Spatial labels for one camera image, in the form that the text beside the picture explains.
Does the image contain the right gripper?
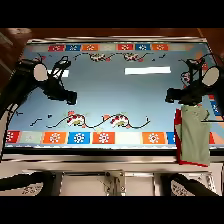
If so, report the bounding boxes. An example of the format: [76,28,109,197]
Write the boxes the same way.
[165,86,188,105]

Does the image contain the red garment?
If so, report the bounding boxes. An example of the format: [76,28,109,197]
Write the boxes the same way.
[173,107,216,167]

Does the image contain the pale green garment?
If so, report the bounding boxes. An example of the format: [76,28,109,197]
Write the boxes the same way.
[179,105,212,166]

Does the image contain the silver frame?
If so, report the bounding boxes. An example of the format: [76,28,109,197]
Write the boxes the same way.
[0,152,224,197]

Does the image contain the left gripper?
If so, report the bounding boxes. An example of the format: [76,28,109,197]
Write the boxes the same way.
[48,82,79,106]

